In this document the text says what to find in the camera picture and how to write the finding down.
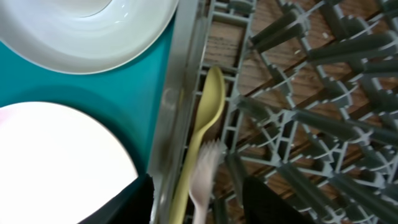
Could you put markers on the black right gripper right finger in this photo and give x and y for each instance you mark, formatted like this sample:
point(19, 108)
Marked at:
point(263, 206)

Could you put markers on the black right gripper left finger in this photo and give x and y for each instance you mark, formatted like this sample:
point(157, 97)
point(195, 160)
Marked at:
point(133, 205)

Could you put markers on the pink round plate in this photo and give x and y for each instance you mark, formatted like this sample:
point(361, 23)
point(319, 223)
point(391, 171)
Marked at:
point(58, 165)

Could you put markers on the white round plate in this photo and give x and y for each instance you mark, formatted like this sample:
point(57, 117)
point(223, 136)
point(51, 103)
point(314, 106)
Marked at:
point(83, 37)

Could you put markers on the grey dishwasher rack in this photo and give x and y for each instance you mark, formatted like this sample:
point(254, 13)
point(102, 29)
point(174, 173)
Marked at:
point(310, 106)

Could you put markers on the white plastic fork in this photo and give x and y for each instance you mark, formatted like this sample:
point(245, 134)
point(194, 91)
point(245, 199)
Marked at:
point(201, 181)

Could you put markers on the teal plastic tray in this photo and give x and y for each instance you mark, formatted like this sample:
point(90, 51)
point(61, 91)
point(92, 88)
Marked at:
point(126, 100)

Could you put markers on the yellow plastic spoon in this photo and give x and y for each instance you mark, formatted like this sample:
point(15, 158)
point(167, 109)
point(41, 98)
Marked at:
point(209, 110)

